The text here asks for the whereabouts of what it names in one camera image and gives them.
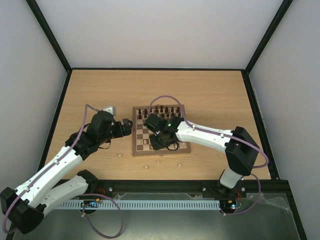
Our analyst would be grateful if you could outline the black front mounting rail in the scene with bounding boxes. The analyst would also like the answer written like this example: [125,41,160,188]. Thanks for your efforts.
[95,179,292,200]

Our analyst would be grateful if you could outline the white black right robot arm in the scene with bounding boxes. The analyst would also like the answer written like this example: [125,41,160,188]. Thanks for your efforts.
[143,113,260,196]

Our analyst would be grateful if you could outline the black frame post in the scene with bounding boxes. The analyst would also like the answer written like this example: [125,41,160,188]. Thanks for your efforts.
[245,0,293,75]
[26,0,72,73]

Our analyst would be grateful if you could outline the wooden chess board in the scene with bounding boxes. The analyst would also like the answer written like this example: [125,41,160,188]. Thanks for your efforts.
[132,104,191,157]

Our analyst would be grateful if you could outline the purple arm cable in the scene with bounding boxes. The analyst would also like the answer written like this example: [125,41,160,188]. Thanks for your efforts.
[1,103,125,238]
[149,94,270,217]

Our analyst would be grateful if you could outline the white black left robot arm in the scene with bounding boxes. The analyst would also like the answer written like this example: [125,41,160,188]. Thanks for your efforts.
[0,107,133,234]

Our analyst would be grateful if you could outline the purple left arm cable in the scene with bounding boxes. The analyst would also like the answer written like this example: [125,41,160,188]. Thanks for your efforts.
[1,103,125,238]

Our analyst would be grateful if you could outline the black left frame post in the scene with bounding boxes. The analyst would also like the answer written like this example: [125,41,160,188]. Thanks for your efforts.
[26,0,72,73]

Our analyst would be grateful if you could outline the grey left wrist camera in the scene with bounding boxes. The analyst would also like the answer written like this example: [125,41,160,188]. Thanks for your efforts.
[103,105,117,116]

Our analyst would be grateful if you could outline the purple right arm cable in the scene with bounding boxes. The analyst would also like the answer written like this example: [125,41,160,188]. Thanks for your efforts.
[149,94,270,217]

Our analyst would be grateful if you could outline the light blue slotted cable duct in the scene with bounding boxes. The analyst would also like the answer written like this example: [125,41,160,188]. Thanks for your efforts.
[55,200,221,211]

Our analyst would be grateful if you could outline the black right frame post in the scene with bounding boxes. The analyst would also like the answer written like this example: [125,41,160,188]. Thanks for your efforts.
[245,0,293,75]

